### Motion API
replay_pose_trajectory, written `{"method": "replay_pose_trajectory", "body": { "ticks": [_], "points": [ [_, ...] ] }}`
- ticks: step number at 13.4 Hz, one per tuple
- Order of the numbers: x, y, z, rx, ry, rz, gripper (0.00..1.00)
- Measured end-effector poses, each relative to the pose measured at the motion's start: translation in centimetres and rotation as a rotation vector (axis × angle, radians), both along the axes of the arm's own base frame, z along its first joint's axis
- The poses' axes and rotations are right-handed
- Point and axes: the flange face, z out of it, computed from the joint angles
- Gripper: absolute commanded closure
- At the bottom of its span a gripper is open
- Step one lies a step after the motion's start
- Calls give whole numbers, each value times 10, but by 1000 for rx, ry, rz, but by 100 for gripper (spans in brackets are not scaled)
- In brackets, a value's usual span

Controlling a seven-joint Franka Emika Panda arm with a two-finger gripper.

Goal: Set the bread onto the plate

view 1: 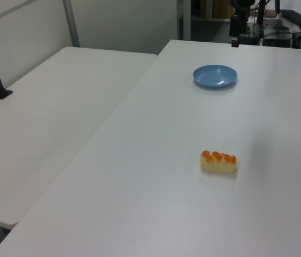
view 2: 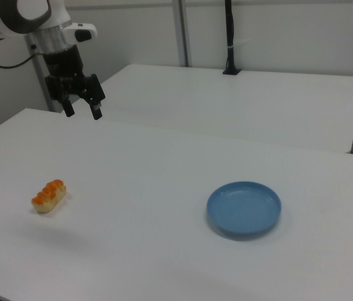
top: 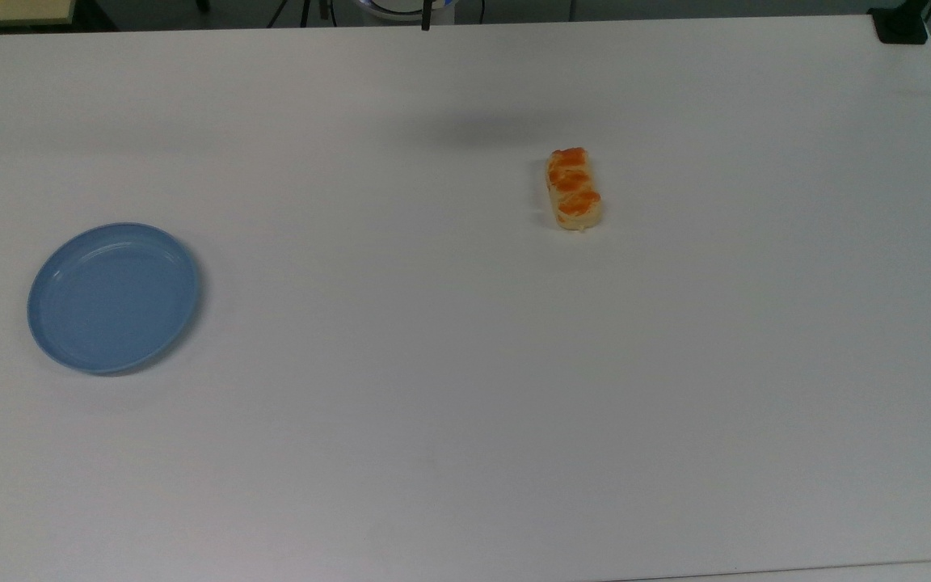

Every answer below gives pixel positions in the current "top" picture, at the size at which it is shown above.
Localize bread with orange topping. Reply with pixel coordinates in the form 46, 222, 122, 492
545, 146, 603, 233

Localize blue round plate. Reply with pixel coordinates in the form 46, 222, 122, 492
27, 222, 201, 376

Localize black tripod legs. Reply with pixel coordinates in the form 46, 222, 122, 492
267, 0, 339, 29

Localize beige side table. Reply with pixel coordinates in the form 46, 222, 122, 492
0, 0, 77, 28

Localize black clamp camera pole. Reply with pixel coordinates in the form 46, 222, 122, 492
868, 0, 931, 45

